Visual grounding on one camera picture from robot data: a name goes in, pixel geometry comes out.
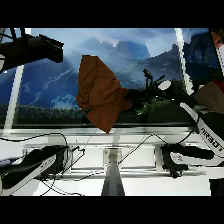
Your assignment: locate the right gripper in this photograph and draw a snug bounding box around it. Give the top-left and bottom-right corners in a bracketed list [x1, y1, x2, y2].
[124, 87, 158, 105]

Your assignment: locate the brown garment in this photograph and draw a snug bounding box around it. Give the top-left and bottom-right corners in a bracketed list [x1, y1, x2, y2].
[75, 54, 134, 134]

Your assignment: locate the heap of clothes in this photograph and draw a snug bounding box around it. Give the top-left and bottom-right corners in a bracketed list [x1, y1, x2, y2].
[209, 28, 224, 81]

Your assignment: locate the taupe garment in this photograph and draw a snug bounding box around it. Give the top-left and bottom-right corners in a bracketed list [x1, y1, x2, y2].
[191, 79, 224, 116]

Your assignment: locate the black cable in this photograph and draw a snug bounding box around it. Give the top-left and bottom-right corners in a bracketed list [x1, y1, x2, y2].
[117, 114, 201, 165]
[34, 169, 107, 197]
[0, 132, 70, 152]

